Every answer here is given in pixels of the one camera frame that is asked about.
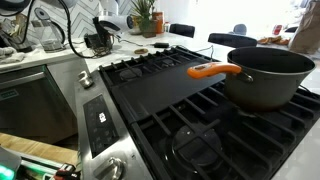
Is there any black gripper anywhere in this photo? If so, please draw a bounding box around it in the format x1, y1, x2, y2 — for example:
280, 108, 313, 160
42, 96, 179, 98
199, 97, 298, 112
84, 17, 112, 50

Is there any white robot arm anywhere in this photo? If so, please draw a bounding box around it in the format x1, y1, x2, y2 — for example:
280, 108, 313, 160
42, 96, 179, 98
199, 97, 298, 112
0, 0, 133, 49

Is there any coaster on counter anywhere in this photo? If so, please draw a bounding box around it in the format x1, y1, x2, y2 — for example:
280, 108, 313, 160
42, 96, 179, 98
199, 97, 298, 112
134, 48, 148, 54

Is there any metal mixing bowl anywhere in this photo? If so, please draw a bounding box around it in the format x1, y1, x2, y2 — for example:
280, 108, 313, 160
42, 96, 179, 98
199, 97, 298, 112
128, 22, 142, 35

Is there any silver stove knob upper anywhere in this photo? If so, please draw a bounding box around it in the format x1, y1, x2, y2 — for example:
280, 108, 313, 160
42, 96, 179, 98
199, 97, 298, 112
78, 71, 93, 88

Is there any silver stove knob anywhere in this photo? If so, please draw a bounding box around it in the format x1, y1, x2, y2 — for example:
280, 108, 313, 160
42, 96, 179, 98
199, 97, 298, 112
93, 157, 125, 180
78, 71, 93, 88

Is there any glass electric kettle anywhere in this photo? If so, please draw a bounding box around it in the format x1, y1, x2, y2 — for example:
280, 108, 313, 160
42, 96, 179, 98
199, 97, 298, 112
31, 7, 65, 52

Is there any potted green plant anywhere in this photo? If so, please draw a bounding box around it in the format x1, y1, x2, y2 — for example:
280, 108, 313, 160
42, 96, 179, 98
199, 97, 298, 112
132, 0, 156, 38

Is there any black power adapter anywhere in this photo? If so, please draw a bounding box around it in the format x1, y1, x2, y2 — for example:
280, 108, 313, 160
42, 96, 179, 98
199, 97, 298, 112
153, 42, 170, 48

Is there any stainless steel gas stove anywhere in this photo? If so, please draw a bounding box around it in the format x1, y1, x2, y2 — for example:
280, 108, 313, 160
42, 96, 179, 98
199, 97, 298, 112
75, 47, 320, 180

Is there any utensil holder with utensils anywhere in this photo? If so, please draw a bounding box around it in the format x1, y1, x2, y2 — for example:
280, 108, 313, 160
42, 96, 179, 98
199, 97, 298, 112
1, 14, 32, 53

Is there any stainless dishwasher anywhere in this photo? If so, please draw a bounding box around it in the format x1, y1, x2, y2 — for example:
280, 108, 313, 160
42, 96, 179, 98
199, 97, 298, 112
0, 65, 77, 144

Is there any striped dish towel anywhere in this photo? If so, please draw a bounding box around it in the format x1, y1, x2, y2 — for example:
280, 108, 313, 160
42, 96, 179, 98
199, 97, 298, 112
0, 47, 25, 64

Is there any silver stove knob lower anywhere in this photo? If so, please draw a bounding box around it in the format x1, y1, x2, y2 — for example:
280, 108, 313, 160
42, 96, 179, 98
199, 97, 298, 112
93, 157, 125, 180

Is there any black chair back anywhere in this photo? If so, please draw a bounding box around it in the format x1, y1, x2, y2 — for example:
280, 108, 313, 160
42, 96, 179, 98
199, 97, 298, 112
208, 33, 257, 48

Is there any brown paper bag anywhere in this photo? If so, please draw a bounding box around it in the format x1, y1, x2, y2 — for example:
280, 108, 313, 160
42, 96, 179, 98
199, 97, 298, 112
288, 0, 320, 54

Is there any grey pot orange handle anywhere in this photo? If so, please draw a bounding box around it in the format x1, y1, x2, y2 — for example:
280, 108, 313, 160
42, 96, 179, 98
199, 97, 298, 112
187, 47, 316, 111

